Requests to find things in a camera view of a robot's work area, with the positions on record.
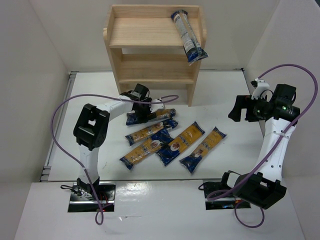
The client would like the right spaghetti bag yellow blue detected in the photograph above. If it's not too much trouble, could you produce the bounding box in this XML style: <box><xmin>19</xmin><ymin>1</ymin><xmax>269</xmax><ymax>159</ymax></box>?
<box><xmin>179</xmin><ymin>127</ymin><xmax>227</xmax><ymax>174</ymax></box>

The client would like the spaghetti bag yellow blue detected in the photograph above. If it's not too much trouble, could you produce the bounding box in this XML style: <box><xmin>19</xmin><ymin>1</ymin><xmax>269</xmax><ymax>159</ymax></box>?
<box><xmin>179</xmin><ymin>127</ymin><xmax>227</xmax><ymax>174</ymax></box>
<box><xmin>156</xmin><ymin>121</ymin><xmax>205</xmax><ymax>167</ymax></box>

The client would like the left aluminium table rail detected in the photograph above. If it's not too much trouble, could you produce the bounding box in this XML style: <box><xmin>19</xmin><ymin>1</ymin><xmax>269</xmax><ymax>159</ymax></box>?
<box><xmin>39</xmin><ymin>71</ymin><xmax>79</xmax><ymax>182</ymax></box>

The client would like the centre spaghetti bag yellow blue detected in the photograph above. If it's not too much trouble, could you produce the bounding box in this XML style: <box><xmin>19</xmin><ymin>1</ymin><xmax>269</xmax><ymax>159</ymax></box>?
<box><xmin>156</xmin><ymin>121</ymin><xmax>205</xmax><ymax>167</ymax></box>

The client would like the blue pasta bag on shelf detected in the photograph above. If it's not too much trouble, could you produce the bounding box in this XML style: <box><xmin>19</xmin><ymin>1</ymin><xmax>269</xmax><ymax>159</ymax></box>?
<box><xmin>170</xmin><ymin>9</ymin><xmax>208</xmax><ymax>66</ymax></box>

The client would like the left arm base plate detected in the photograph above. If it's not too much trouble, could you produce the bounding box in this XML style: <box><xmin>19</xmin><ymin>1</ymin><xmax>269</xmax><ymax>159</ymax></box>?
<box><xmin>60</xmin><ymin>181</ymin><xmax>116</xmax><ymax>213</ymax></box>

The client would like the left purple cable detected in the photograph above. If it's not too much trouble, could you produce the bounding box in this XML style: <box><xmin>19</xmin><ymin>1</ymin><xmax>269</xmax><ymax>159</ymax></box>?
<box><xmin>50</xmin><ymin>93</ymin><xmax>180</xmax><ymax>225</ymax></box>

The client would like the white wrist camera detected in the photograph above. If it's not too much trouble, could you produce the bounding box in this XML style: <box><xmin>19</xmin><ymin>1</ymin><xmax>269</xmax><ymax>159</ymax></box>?
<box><xmin>250</xmin><ymin>78</ymin><xmax>270</xmax><ymax>100</ymax></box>
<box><xmin>149</xmin><ymin>98</ymin><xmax>166</xmax><ymax>113</ymax></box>

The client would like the wooden three-tier shelf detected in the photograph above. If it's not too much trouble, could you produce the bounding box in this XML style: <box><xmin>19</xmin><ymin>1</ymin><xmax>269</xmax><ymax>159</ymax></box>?
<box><xmin>103</xmin><ymin>4</ymin><xmax>207</xmax><ymax>106</ymax></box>

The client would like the pasta bag blue yellow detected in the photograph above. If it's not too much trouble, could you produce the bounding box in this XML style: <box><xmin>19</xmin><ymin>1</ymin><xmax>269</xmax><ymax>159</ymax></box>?
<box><xmin>125</xmin><ymin>118</ymin><xmax>179</xmax><ymax>146</ymax></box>
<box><xmin>125</xmin><ymin>108</ymin><xmax>177</xmax><ymax>126</ymax></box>

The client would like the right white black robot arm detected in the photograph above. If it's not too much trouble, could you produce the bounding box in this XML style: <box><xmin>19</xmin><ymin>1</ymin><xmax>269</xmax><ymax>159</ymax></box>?
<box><xmin>228</xmin><ymin>79</ymin><xmax>300</xmax><ymax>210</ymax></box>

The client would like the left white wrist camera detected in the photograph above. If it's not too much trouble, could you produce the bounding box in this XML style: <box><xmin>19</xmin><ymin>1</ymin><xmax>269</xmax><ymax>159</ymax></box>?
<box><xmin>149</xmin><ymin>98</ymin><xmax>166</xmax><ymax>113</ymax></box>

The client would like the long left pasta bag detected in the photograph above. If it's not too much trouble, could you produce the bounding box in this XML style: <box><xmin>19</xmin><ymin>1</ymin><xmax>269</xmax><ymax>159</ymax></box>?
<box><xmin>119</xmin><ymin>129</ymin><xmax>173</xmax><ymax>170</ymax></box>

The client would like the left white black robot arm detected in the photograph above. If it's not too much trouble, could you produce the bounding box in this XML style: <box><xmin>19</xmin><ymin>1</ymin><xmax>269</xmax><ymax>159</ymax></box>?
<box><xmin>73</xmin><ymin>83</ymin><xmax>152</xmax><ymax>199</ymax></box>

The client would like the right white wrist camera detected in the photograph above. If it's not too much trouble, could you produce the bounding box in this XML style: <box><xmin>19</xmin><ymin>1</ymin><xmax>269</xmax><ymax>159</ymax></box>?
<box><xmin>250</xmin><ymin>78</ymin><xmax>270</xmax><ymax>100</ymax></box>

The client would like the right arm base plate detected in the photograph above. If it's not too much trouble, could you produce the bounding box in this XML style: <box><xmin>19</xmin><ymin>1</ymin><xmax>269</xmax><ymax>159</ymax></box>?
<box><xmin>198</xmin><ymin>181</ymin><xmax>252</xmax><ymax>211</ymax></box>

